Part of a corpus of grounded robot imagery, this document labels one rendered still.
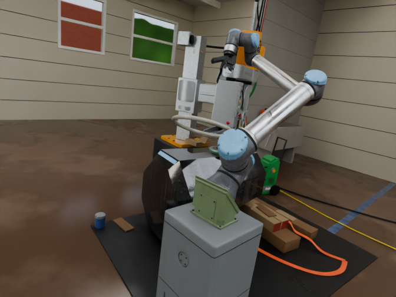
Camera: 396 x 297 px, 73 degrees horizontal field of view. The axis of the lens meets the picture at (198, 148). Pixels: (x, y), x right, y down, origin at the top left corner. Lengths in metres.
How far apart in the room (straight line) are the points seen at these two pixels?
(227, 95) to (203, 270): 1.59
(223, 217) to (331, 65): 6.24
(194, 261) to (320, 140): 6.16
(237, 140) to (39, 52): 7.15
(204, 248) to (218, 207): 0.21
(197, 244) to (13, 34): 7.20
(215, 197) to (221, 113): 1.27
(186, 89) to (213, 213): 2.12
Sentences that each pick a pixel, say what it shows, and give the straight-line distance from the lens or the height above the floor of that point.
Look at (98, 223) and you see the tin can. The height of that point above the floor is 0.08.
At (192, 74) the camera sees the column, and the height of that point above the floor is 1.61.
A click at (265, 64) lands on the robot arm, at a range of 1.92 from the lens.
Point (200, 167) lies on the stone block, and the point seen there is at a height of 0.80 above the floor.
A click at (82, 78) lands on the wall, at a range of 8.38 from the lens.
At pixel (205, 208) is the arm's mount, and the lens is 1.43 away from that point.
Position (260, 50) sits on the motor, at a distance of 3.21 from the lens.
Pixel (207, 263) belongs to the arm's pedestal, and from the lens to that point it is 1.36.
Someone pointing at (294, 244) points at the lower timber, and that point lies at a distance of 3.03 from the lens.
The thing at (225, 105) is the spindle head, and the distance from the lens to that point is 2.50.
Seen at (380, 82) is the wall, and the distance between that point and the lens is 6.94.
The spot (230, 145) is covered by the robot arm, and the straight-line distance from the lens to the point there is 1.28.
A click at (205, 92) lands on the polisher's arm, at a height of 1.43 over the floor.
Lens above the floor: 1.57
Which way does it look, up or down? 15 degrees down
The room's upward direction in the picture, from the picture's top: 8 degrees clockwise
